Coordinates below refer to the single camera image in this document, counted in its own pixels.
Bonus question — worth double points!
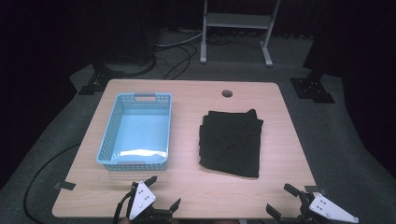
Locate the thin black floor cables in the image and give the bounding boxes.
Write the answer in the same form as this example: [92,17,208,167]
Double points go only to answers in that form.
[153,43,199,80]

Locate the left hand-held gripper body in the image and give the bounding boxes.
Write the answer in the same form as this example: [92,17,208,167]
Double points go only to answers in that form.
[125,180,173,224]

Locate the white metal stand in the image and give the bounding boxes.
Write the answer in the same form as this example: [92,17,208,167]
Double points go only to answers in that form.
[199,0,282,67]

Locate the black stand base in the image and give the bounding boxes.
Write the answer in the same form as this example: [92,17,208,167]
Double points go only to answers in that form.
[290,70,336,105]
[78,61,125,96]

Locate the white floor cable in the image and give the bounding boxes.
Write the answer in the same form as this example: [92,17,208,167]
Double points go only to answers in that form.
[155,32,204,49]

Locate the long black floor cable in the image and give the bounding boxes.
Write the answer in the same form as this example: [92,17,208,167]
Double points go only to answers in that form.
[23,143,82,224]

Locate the black tape strip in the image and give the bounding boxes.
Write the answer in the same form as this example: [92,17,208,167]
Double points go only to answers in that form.
[304,185,328,196]
[53,181,77,191]

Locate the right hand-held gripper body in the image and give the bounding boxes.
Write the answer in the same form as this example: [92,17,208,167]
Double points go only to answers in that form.
[295,191,359,224]

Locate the black cloth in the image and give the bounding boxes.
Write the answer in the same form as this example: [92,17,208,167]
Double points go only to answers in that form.
[198,108,264,179]

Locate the light blue plastic basket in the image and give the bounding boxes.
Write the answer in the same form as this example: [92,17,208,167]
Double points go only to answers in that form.
[95,91,173,172]

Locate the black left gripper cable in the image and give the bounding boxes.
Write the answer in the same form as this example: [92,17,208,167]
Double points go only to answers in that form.
[112,183,138,224]

